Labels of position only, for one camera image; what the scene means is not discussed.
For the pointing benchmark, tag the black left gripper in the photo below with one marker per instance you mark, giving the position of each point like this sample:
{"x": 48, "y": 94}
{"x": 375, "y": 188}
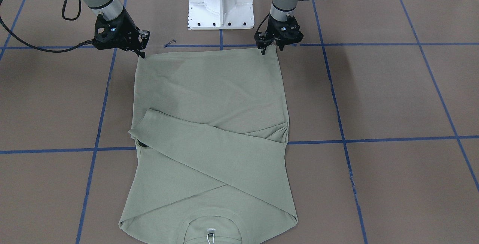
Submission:
{"x": 270, "y": 36}

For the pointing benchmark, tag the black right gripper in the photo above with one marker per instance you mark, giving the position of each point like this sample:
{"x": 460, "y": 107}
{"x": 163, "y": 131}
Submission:
{"x": 126, "y": 29}

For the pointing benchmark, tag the sage green long-sleeve shirt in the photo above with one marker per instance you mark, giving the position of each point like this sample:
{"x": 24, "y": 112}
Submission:
{"x": 210, "y": 130}

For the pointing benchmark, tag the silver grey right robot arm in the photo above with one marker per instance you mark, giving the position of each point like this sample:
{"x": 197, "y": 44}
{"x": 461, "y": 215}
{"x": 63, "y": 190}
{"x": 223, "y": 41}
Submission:
{"x": 110, "y": 9}

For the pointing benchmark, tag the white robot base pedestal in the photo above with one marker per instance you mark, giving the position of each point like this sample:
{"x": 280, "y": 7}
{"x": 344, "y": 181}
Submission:
{"x": 220, "y": 14}

